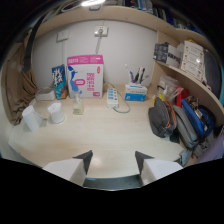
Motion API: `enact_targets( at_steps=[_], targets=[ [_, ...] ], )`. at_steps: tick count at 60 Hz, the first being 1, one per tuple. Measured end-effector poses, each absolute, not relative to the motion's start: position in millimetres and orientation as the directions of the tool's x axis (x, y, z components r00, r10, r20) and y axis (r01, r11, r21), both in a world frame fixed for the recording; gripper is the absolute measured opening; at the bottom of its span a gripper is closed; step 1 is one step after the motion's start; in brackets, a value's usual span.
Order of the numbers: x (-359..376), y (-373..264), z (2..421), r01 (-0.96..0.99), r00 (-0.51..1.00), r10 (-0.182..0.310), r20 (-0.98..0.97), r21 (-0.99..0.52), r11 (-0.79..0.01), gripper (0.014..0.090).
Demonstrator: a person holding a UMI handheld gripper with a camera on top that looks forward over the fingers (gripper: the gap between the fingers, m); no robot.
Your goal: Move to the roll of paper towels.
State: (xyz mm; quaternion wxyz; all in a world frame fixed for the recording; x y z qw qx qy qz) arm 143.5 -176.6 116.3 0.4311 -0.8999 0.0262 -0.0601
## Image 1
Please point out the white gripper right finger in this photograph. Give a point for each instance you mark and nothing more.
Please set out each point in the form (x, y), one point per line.
(156, 168)

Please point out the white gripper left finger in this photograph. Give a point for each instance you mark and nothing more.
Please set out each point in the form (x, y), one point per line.
(70, 168)

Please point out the white paper towel roll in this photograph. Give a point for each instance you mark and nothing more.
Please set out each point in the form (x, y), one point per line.
(31, 118)

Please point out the grey bag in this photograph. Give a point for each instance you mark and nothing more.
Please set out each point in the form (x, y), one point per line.
(185, 128)

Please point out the grey orange pouch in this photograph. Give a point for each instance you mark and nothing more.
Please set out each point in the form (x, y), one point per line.
(161, 118)

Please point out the clear small pump bottle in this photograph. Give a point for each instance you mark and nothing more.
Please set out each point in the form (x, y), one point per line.
(78, 105)

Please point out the blue bag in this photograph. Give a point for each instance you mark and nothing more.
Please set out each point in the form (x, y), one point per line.
(196, 118)

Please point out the red packet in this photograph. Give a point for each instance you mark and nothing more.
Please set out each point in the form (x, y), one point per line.
(182, 96)

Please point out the white flat tissue pack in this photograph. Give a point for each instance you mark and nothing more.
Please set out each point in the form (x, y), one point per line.
(45, 94)

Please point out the blue white pen holder box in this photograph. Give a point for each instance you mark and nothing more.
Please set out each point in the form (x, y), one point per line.
(135, 92)

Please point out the white power strip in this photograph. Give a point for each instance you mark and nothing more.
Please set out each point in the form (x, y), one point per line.
(112, 98)

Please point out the clear plastic bag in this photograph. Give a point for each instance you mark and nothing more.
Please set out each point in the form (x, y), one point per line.
(168, 85)

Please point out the blue drink carton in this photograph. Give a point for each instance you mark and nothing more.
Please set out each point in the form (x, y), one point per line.
(60, 81)

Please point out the wooden shelf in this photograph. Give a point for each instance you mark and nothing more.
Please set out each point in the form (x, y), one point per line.
(186, 80)

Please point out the pink white tissue box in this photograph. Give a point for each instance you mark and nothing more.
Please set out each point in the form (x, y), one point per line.
(85, 76)

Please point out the brown curtain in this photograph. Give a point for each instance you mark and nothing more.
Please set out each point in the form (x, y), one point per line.
(18, 90)

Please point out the white red boxes stack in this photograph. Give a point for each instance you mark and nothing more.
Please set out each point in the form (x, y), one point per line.
(193, 60)

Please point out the black white box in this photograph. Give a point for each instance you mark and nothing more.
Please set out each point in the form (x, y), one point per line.
(166, 53)

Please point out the white wall switch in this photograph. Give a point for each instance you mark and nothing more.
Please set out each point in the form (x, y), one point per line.
(62, 35)

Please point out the white wall socket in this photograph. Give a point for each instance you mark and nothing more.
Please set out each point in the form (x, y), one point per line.
(100, 31)

